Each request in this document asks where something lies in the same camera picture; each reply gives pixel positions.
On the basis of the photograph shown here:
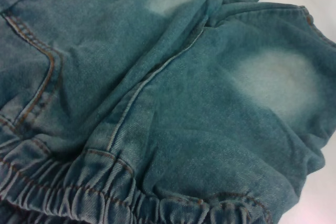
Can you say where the blue denim shorts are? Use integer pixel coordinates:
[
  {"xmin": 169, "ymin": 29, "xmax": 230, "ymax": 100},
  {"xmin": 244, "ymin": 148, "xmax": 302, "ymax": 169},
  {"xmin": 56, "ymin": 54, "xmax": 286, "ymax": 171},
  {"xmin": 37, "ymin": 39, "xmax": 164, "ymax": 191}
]
[{"xmin": 0, "ymin": 0, "xmax": 336, "ymax": 224}]

